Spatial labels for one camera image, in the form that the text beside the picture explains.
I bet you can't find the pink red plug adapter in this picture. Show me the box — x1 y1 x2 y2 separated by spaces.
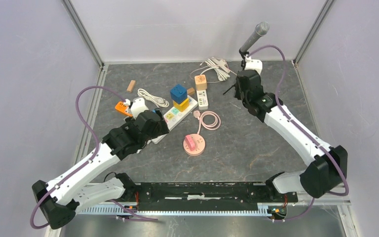
185 134 196 151

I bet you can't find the pink round socket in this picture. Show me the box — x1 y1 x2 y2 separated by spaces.
183 134 206 156

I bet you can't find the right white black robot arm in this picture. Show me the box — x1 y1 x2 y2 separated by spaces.
234 69 348 201

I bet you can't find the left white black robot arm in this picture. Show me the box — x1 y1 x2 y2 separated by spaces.
30 109 169 230

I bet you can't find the orange wooden cube socket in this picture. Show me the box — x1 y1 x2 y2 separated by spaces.
194 74 207 91

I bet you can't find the white long power strip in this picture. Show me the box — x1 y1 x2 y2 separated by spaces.
163 96 198 132

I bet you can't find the orange power strip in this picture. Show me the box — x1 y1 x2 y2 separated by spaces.
115 101 133 117

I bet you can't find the black tripod microphone stand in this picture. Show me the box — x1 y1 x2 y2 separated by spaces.
223 52 250 96

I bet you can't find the yellow cube adapter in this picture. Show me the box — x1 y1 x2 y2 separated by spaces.
173 98 190 112

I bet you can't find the blue cube adapter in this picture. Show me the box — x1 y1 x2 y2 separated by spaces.
170 84 188 104

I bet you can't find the white green small power strip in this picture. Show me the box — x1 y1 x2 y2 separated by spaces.
196 90 209 110

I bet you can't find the small brown wooden block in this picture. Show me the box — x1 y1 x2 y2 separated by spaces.
187 87 195 96

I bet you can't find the grey handheld microphone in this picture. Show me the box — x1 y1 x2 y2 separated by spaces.
239 21 270 55

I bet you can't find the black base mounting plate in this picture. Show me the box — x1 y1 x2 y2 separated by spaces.
119 182 298 211

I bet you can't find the white coiled cable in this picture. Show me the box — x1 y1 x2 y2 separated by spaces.
137 88 171 108

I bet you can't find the white bundled cable top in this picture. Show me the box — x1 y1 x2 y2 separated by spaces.
200 57 232 82

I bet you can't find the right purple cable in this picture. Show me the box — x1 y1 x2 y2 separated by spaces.
248 45 350 223

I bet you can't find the purple cable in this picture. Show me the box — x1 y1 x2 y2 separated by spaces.
248 45 350 223
29 85 159 230

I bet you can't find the pink coiled cable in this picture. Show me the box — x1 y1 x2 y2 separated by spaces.
192 110 222 135

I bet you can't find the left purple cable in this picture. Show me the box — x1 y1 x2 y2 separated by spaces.
29 85 159 230

